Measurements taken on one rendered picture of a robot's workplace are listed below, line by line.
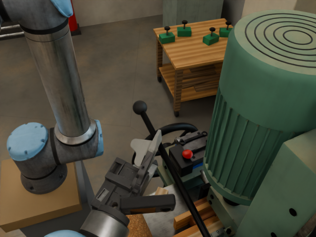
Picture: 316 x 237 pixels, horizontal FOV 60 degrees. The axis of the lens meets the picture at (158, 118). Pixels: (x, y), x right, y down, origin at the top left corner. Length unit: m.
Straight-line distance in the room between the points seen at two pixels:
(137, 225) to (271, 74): 0.57
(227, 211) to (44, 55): 0.59
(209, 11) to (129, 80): 1.04
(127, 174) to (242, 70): 0.35
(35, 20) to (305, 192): 0.62
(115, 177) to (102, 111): 1.82
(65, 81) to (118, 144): 1.36
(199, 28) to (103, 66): 1.06
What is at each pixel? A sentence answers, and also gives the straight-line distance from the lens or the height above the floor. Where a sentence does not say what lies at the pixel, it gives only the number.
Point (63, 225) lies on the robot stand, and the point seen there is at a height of 0.41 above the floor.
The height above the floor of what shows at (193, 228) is 0.94.
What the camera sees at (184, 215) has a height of 0.96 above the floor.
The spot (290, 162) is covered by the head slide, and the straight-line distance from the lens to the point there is 0.39.
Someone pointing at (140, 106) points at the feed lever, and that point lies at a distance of 0.64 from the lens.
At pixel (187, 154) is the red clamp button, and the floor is 1.03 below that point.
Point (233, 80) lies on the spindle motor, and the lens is 0.39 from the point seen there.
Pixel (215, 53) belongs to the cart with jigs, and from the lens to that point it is 2.11.
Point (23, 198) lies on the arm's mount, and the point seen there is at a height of 0.62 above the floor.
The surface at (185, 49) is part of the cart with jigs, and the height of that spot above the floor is 0.53.
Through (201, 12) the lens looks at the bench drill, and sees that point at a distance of 2.90.
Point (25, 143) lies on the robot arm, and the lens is 1.09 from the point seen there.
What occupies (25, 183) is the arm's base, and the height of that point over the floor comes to 0.67.
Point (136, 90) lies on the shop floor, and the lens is 2.56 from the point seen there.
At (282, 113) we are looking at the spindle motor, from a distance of 0.38.
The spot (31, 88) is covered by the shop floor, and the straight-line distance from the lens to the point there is 2.83.
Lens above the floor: 1.66
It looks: 46 degrees down
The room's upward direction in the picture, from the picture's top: straight up
